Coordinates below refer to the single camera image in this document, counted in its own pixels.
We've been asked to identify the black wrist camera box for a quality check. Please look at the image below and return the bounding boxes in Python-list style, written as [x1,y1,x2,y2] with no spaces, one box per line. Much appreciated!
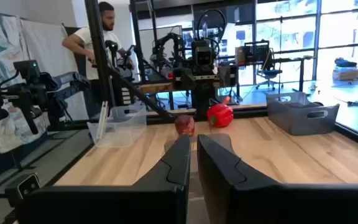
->
[192,39,214,67]

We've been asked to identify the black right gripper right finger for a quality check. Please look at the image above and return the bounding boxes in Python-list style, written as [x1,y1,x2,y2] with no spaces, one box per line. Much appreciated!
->
[196,133,358,224]

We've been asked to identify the white cloth screen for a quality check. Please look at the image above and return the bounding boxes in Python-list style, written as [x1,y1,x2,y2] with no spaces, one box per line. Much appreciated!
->
[20,19,88,121]

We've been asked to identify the black metal frame post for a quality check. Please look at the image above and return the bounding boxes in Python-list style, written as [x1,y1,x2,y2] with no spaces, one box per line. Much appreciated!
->
[84,0,175,122]

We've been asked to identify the black perforated panel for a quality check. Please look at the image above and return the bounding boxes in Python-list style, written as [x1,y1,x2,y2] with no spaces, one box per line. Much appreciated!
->
[244,40,270,65]

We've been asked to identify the small black camera box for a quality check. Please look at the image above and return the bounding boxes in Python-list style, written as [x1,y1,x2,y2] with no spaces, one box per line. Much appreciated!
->
[4,172,42,208]

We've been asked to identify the red bell pepper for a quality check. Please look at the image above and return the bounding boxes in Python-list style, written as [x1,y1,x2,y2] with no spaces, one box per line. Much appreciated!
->
[206,96,234,128]

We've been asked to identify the black robot arm, grey sleeve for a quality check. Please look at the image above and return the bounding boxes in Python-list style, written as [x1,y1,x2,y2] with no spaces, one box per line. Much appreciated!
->
[0,60,91,134]

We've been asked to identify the red apple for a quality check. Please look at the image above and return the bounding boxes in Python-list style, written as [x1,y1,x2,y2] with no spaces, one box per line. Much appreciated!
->
[174,114,196,137]

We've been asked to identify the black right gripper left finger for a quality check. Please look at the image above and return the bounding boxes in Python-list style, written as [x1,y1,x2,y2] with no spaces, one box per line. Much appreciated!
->
[19,134,191,224]

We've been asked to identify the stacked cardboard boxes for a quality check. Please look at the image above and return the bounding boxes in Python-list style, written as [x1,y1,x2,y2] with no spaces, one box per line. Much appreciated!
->
[333,67,358,82]

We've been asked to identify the clear plastic bin left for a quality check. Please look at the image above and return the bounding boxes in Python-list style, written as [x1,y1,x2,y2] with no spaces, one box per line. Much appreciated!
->
[265,91,341,136]

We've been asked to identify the clear plastic bin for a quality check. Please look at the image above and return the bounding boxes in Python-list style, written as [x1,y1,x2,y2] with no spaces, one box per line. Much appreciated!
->
[265,91,341,136]
[87,101,148,149]

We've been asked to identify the person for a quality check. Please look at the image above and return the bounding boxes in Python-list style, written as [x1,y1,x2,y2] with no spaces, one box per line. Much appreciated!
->
[62,1,135,118]

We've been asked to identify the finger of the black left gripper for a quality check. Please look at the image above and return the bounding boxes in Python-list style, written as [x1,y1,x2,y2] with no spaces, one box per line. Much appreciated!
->
[204,83,218,110]
[194,83,206,110]

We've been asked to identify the blue office chair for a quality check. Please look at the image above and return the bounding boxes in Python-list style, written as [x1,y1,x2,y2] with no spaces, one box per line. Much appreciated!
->
[255,48,283,91]

